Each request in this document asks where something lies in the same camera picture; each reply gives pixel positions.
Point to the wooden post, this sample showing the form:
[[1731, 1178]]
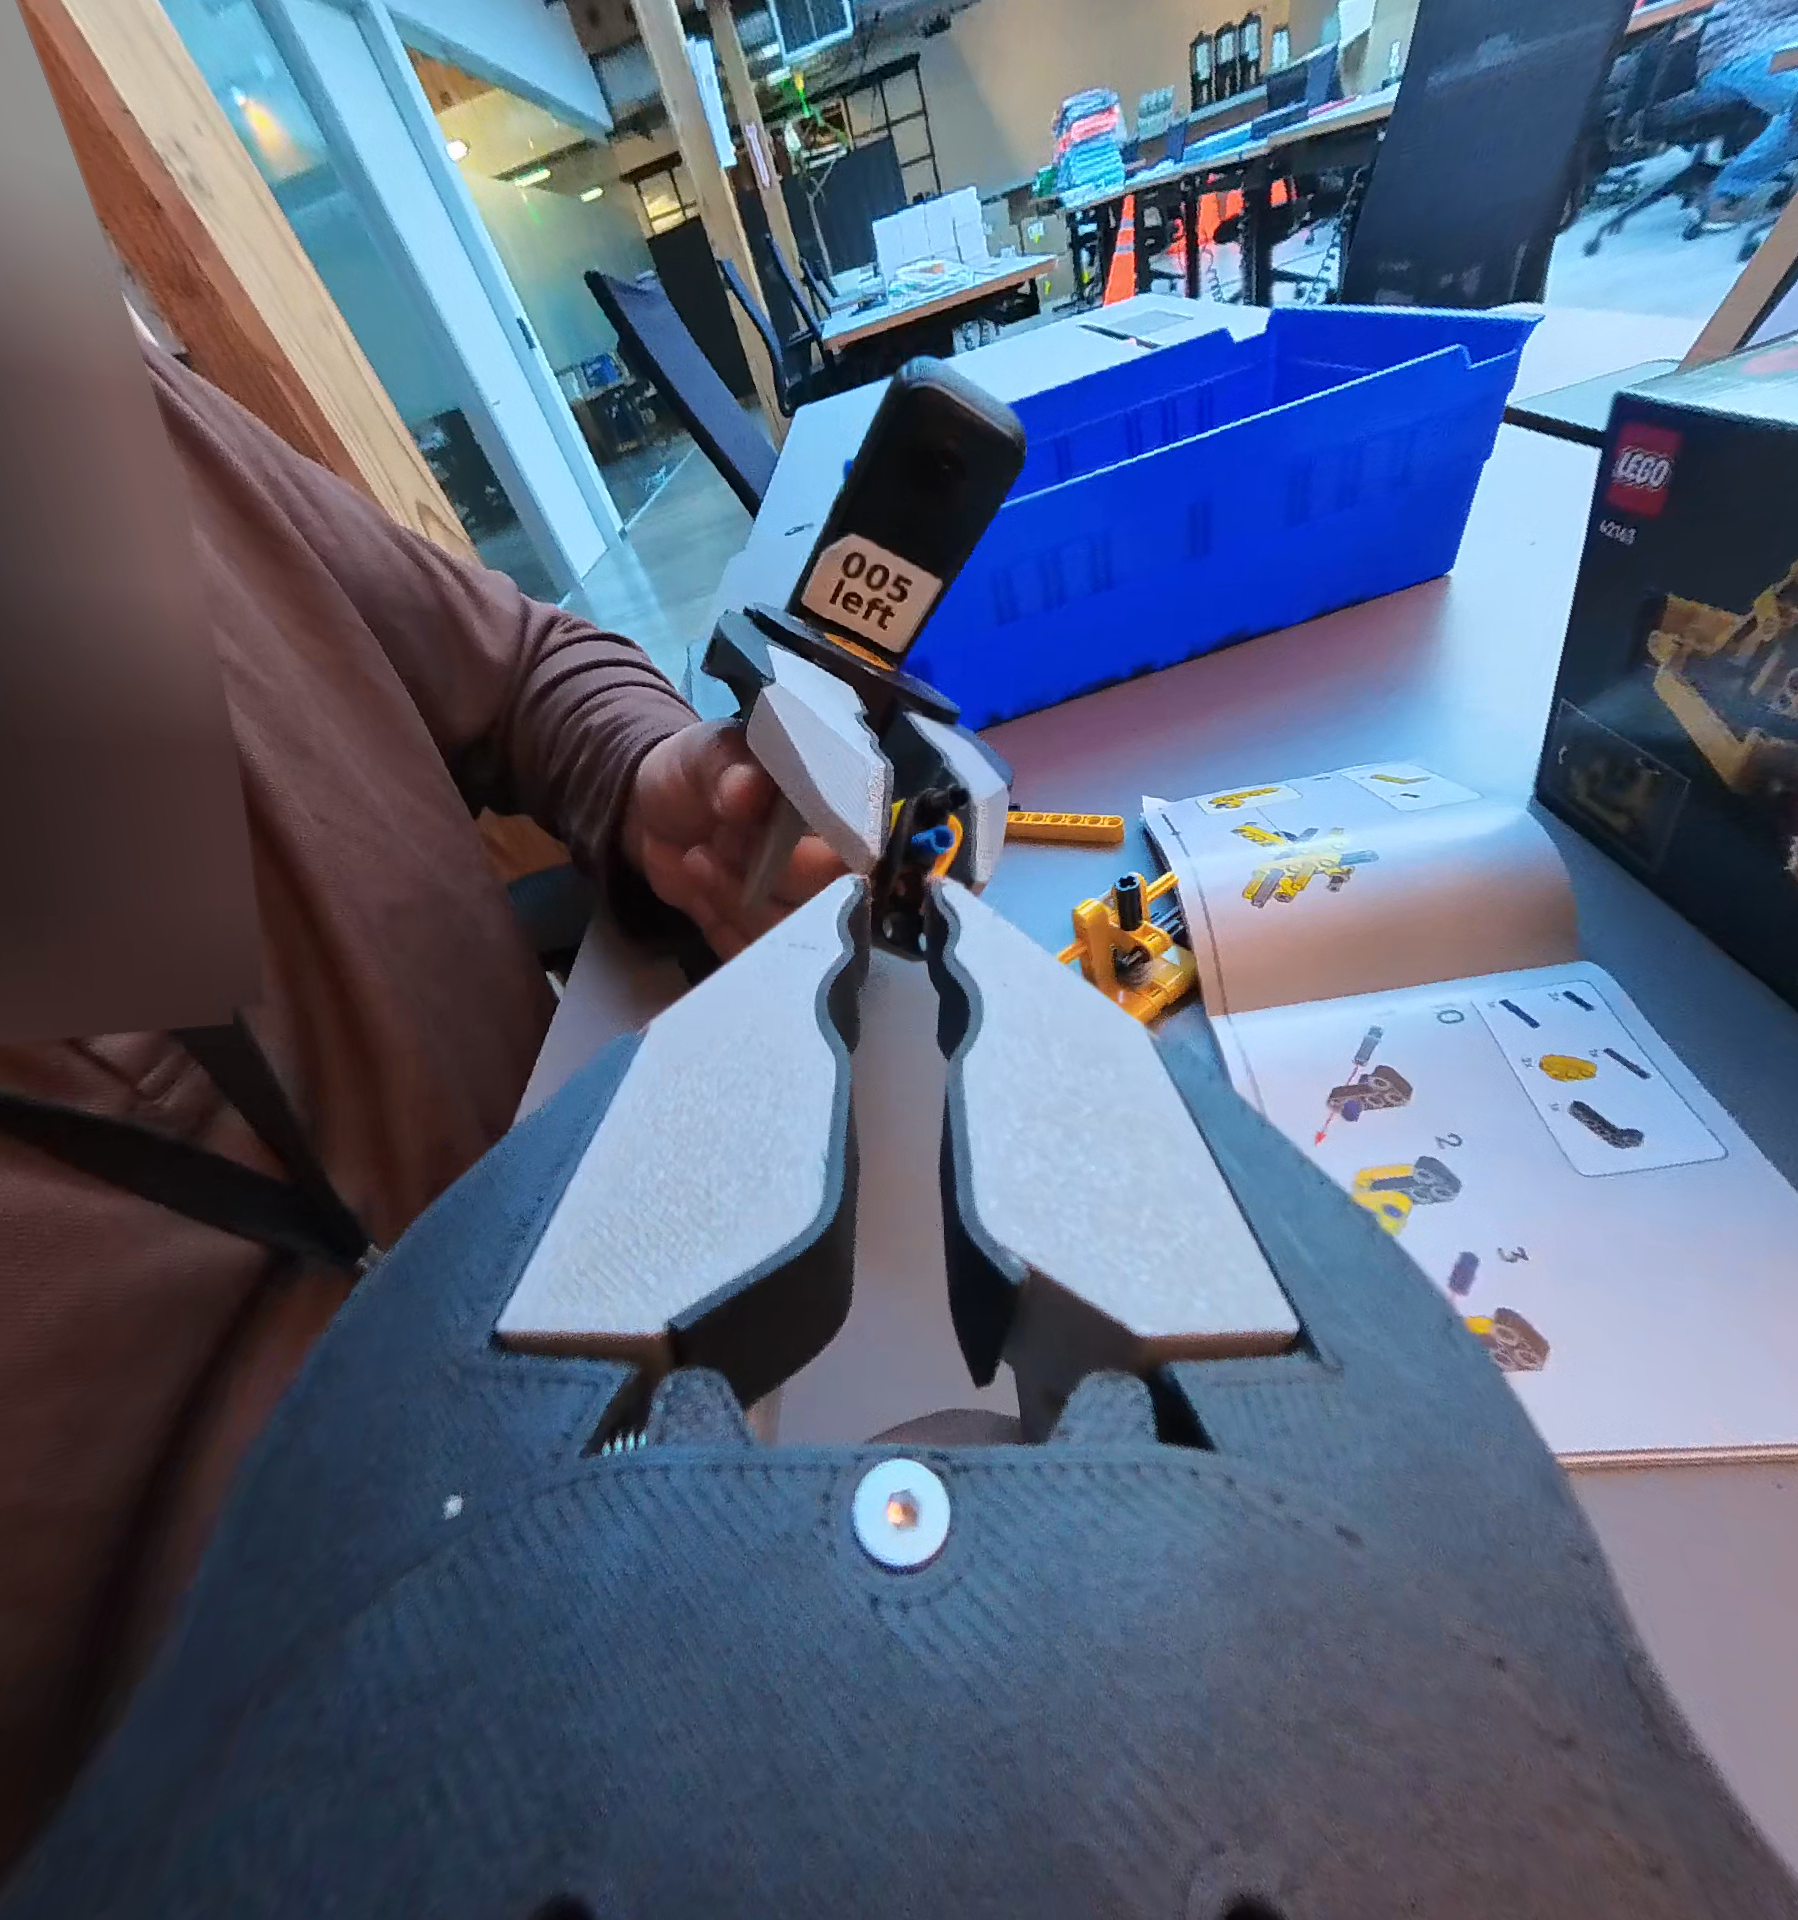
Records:
[[227, 256]]

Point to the yellow-black LEGO piece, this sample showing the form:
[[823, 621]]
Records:
[[900, 916]]

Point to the person's left forearm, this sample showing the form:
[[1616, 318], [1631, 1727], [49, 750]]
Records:
[[570, 705]]

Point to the dark blue chair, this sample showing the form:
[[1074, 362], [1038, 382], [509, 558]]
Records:
[[682, 391]]

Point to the person's left hand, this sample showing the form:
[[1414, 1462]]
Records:
[[688, 838]]

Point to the dark lego set box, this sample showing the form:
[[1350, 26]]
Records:
[[1726, 720]]

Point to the lego instruction booklet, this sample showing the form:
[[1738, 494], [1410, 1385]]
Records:
[[1560, 1200]]

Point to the group of white boxes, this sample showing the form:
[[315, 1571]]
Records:
[[931, 233]]

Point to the orange traffic cone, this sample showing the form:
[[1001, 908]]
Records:
[[1123, 256]]

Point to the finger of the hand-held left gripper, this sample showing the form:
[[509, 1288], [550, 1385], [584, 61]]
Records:
[[976, 795], [834, 778]]

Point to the black office chair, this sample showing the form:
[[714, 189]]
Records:
[[1485, 152]]

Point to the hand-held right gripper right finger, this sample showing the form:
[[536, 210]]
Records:
[[1104, 1186]]

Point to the yellow lego piece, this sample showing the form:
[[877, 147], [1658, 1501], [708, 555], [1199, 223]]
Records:
[[949, 845]]

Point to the stack of colourful cloths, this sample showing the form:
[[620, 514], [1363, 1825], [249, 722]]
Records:
[[1092, 137]]

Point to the blue plastic bin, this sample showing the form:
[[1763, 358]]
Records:
[[1229, 510]]

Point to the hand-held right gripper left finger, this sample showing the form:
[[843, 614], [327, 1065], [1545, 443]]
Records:
[[688, 1172]]

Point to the long yellow lego beam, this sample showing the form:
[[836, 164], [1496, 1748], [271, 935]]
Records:
[[1065, 825]]

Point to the yellow lego subassembly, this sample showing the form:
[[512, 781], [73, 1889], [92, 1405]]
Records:
[[1131, 943]]

